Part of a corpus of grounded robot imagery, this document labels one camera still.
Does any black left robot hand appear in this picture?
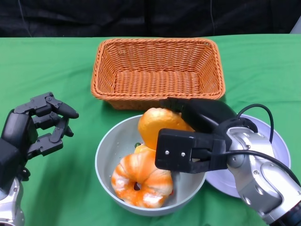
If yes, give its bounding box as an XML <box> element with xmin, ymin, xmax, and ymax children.
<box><xmin>1</xmin><ymin>92</ymin><xmax>79</xmax><ymax>157</ymax></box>

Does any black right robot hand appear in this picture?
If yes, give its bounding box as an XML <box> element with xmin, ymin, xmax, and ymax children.
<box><xmin>159</xmin><ymin>97</ymin><xmax>237</xmax><ymax>134</ymax></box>

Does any deep orange ring bread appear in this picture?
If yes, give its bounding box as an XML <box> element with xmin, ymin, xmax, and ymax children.
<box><xmin>137</xmin><ymin>107</ymin><xmax>196</xmax><ymax>151</ymax></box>

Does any orange white striped ring bread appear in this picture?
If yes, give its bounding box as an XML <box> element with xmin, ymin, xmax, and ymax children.
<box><xmin>111</xmin><ymin>149</ymin><xmax>174</xmax><ymax>209</ymax></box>

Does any pale green round bowl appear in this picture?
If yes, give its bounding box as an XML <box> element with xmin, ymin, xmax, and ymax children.
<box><xmin>95</xmin><ymin>114</ymin><xmax>207</xmax><ymax>217</ymax></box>

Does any orange wicker basket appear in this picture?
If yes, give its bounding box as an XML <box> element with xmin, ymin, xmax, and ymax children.
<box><xmin>91</xmin><ymin>37</ymin><xmax>226</xmax><ymax>111</ymax></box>

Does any yellow layered cake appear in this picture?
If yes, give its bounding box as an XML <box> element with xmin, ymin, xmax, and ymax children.
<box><xmin>134</xmin><ymin>142</ymin><xmax>151</xmax><ymax>155</ymax></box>

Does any lavender round plate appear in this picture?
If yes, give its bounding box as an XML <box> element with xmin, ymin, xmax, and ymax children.
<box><xmin>206</xmin><ymin>114</ymin><xmax>292</xmax><ymax>198</ymax></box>

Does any green tablecloth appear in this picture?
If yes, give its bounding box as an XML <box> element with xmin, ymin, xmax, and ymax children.
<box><xmin>0</xmin><ymin>35</ymin><xmax>301</xmax><ymax>226</ymax></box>

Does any light grey corner object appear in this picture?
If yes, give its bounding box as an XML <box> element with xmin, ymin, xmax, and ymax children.
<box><xmin>290</xmin><ymin>21</ymin><xmax>301</xmax><ymax>35</ymax></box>

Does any black backdrop curtain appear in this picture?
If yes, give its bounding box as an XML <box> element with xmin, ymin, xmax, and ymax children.
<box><xmin>0</xmin><ymin>0</ymin><xmax>301</xmax><ymax>39</ymax></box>

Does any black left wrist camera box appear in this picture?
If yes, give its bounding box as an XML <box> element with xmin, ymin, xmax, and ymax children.
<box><xmin>0</xmin><ymin>137</ymin><xmax>31</xmax><ymax>189</ymax></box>

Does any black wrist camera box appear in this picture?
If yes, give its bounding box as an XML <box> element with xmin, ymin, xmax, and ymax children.
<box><xmin>155</xmin><ymin>128</ymin><xmax>230</xmax><ymax>175</ymax></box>
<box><xmin>0</xmin><ymin>137</ymin><xmax>31</xmax><ymax>189</ymax></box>

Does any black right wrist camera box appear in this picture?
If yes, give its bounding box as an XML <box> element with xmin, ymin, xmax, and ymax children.
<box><xmin>155</xmin><ymin>128</ymin><xmax>230</xmax><ymax>175</ymax></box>

